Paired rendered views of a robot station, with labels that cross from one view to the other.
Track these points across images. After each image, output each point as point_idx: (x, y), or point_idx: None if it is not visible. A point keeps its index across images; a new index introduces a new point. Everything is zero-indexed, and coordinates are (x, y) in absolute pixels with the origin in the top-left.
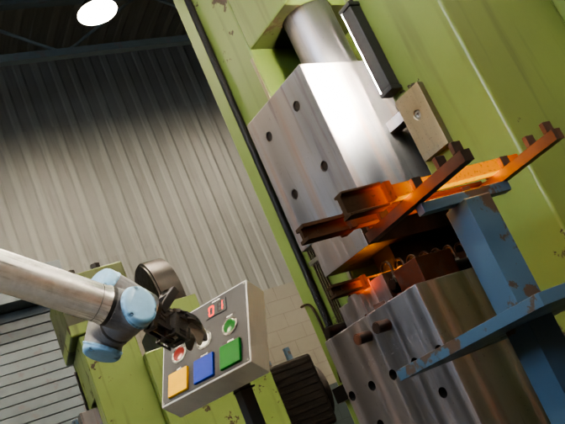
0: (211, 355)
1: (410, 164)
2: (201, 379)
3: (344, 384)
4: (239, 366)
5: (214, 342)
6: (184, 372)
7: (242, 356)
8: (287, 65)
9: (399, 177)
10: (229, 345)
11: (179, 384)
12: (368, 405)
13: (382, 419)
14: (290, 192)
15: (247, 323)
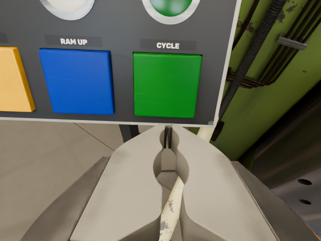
0: (106, 65)
1: None
2: (78, 113)
3: (310, 175)
4: (184, 125)
5: (111, 21)
6: (10, 67)
7: (197, 107)
8: None
9: None
10: (167, 66)
11: (3, 94)
12: (313, 195)
13: (313, 203)
14: None
15: (233, 21)
